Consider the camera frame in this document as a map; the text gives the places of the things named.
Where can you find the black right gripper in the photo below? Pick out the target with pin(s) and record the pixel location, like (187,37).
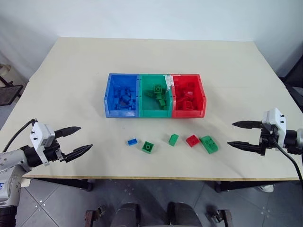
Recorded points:
(268,138)

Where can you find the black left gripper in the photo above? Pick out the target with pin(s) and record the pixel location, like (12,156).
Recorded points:
(53,151)

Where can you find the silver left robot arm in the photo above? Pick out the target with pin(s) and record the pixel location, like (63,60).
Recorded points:
(9,160)

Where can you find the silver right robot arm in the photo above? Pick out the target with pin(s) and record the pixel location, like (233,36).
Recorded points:
(293,142)

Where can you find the large green curved brick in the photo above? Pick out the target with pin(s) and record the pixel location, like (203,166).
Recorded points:
(209,144)

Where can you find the blue plastic bin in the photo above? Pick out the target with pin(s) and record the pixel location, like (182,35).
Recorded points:
(111,113)

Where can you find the red toy brick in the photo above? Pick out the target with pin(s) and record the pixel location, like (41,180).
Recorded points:
(180,105)
(192,140)
(189,105)

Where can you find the white shoe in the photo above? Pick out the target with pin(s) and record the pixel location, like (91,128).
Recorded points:
(267,188)

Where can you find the small blue toy brick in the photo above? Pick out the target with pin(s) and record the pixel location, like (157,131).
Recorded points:
(132,142)

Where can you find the red plastic bin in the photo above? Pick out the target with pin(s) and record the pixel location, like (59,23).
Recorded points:
(187,114)

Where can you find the dark furniture piece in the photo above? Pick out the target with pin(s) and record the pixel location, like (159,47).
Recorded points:
(294,89)

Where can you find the small green toy brick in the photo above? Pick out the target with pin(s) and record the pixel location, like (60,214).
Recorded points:
(173,140)

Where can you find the green square toy brick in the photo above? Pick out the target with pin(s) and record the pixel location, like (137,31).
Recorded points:
(148,147)

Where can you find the green plastic bin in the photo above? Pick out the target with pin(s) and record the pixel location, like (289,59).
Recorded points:
(151,113)

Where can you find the dark rounded shape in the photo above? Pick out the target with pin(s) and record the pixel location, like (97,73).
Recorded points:
(125,216)
(183,215)

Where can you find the white tape strip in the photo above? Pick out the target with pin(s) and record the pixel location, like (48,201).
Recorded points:
(168,82)

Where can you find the beige stand with black legs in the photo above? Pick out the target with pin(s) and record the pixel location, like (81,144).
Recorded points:
(4,69)

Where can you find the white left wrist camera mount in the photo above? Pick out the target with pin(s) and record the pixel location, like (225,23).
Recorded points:
(40,136)

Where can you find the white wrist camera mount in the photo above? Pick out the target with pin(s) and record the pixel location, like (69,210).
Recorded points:
(274,116)
(40,136)

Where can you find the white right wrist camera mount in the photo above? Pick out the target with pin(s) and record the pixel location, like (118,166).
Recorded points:
(274,116)

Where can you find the black table frame beam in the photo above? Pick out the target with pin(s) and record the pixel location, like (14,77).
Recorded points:
(241,186)
(66,184)

